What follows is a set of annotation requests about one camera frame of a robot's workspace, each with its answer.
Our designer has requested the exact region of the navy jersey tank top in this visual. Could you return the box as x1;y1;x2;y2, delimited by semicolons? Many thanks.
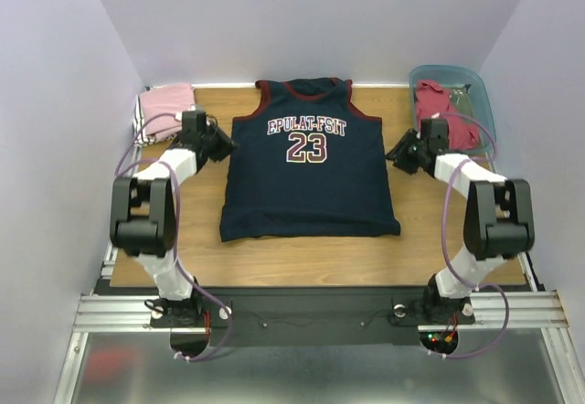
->
219;78;401;242

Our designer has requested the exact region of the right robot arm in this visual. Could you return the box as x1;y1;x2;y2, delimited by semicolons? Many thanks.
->
386;118;535;323

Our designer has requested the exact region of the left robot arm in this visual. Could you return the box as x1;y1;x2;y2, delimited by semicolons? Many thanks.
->
110;106;237;327

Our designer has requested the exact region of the red tank top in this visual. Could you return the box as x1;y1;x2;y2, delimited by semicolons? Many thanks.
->
414;80;480;150

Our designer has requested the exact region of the pink folded tank top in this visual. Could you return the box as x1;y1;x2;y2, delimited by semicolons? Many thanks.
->
133;83;196;144

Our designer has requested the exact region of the striped folded tank top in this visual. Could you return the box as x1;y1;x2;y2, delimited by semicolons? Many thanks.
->
133;101;181;146

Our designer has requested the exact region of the green garment in bin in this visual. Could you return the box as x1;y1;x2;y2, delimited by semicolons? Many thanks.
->
450;84;473;117

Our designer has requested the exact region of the teal plastic bin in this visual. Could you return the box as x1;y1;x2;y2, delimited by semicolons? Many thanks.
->
409;65;496;156

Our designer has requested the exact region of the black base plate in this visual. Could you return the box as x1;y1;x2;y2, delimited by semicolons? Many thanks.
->
144;286;474;349

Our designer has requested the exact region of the aluminium frame rail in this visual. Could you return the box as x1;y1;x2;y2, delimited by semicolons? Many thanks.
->
73;292;568;333

